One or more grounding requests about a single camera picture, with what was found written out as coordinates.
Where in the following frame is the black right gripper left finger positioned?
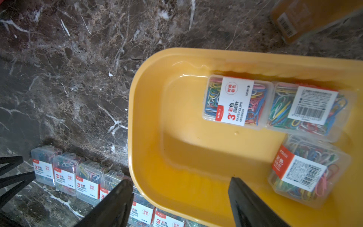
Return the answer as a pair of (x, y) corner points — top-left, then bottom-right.
(75, 180), (134, 227)

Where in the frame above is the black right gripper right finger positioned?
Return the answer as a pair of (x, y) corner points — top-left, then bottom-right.
(228, 177), (289, 227)

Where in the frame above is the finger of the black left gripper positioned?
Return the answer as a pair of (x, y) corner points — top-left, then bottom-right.
(0, 155), (36, 209)

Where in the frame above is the paper clip box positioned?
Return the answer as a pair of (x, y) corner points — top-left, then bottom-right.
(266, 82), (357, 142)
(268, 134), (352, 208)
(99, 170), (131, 201)
(76, 160), (108, 207)
(127, 194), (155, 227)
(31, 145), (63, 187)
(202, 75), (274, 130)
(151, 208), (186, 227)
(53, 152), (85, 196)

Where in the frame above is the yellow plastic storage tray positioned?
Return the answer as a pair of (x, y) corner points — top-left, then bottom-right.
(128, 48), (363, 227)

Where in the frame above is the right cinnamon spice bottle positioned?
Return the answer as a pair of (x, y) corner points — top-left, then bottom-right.
(270, 0), (363, 44)

